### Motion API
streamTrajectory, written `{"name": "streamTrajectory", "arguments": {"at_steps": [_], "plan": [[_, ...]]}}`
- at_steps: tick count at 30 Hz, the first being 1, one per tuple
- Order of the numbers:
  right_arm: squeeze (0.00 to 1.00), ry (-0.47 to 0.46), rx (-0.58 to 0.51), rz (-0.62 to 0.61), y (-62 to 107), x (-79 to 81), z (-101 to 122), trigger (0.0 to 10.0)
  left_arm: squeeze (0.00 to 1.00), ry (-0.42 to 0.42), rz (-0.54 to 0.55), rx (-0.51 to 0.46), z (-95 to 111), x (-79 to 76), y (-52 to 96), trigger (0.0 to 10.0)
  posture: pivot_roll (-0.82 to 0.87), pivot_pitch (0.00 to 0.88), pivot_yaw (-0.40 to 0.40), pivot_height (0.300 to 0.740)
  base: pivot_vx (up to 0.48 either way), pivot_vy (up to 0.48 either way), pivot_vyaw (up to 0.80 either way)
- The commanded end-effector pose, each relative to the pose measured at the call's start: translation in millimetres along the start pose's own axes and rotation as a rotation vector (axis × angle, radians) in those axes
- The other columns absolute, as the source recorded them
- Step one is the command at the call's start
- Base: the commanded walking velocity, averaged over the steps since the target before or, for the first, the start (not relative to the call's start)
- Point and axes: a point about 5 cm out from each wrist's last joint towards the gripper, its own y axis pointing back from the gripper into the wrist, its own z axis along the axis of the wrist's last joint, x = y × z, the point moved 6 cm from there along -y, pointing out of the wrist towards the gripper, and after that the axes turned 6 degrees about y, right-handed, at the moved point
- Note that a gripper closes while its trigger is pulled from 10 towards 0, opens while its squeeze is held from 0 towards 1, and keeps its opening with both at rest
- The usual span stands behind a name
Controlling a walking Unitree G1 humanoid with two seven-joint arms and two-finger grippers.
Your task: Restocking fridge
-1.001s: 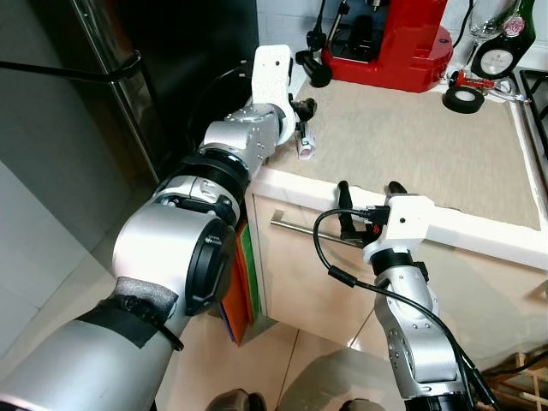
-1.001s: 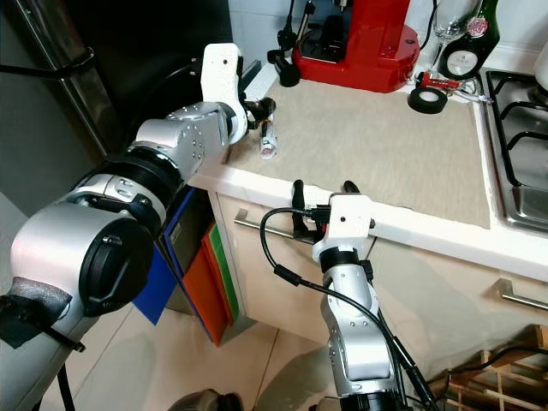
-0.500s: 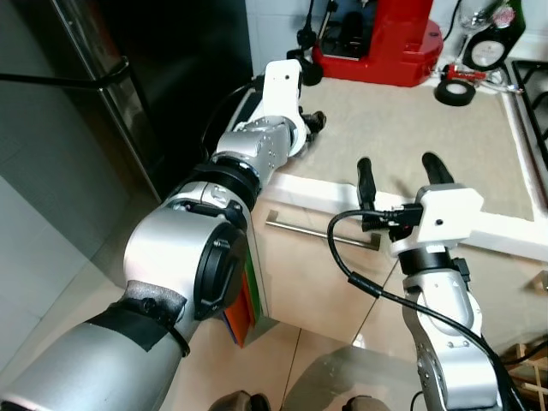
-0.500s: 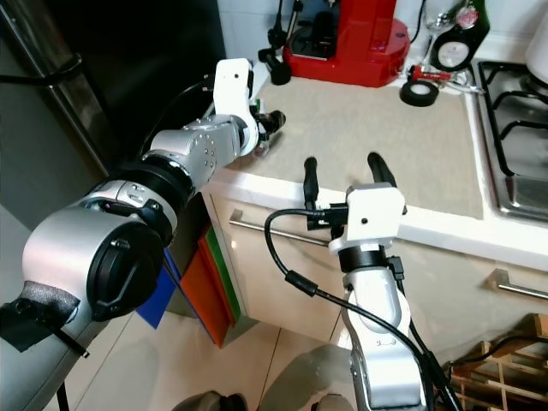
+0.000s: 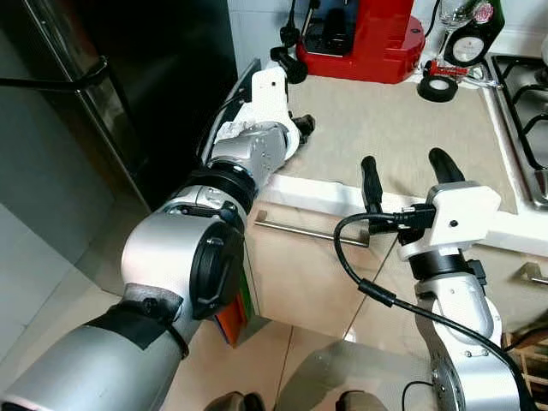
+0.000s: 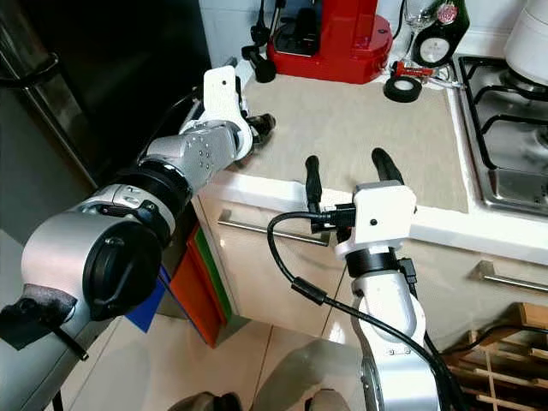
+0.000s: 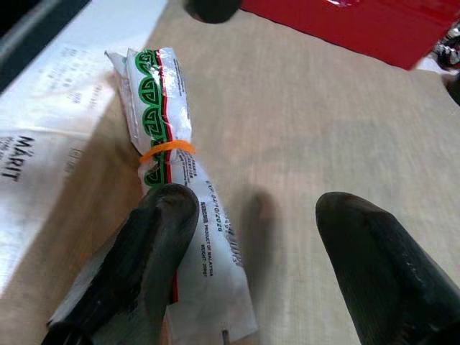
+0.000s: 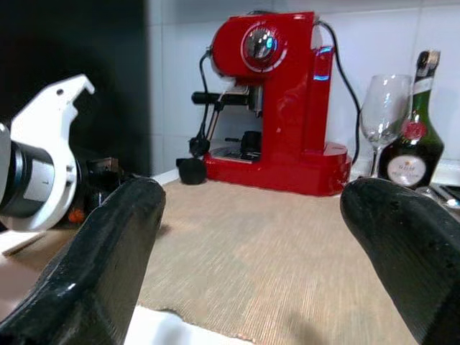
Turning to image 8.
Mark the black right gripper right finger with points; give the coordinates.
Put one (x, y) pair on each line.
(413, 258)

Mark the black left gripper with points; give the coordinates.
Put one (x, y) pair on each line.
(100, 172)

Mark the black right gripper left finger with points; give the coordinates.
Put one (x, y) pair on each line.
(90, 280)

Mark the dark green liqueur bottle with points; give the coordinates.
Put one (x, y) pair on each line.
(427, 143)

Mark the black appliance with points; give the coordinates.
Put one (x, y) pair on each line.
(72, 43)

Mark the clear wine glass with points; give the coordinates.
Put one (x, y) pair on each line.
(384, 108)

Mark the beige woven counter mat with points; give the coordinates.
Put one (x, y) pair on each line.
(251, 251)

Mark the red coffee machine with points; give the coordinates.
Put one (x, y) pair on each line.
(287, 108)

